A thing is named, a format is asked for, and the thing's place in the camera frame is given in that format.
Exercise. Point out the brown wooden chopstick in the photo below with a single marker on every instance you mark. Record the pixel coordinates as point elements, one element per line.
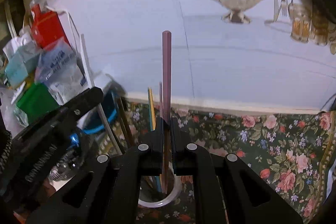
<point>124,124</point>

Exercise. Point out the teal tissue box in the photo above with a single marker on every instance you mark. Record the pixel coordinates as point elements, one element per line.
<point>20,66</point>

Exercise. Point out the red box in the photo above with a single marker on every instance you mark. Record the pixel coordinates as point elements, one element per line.
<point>46,27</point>

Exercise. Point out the brown-purple chopstick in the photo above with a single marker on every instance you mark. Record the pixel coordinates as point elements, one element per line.
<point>160,100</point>

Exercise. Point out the yellow chopstick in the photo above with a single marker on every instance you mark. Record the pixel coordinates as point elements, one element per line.
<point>151,109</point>

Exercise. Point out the white ceramic utensil cup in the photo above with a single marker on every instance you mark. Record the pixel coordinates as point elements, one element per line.
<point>151,198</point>

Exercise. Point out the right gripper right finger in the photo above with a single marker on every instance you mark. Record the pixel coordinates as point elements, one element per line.
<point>226,190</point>

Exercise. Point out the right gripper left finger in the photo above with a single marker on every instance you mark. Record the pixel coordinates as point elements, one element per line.
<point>106,192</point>

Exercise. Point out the floral green table mat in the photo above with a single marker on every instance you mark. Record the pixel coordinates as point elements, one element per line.
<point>293,153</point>

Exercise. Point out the white appliance lid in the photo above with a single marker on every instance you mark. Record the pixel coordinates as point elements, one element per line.
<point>91,123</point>

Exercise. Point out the mauve chopstick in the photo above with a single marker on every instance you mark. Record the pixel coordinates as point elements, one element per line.
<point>166,96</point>

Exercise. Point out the green box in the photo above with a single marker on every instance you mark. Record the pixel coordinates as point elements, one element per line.
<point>35,103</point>

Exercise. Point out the plastic bag with blue print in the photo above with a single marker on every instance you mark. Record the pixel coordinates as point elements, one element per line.
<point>58,70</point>

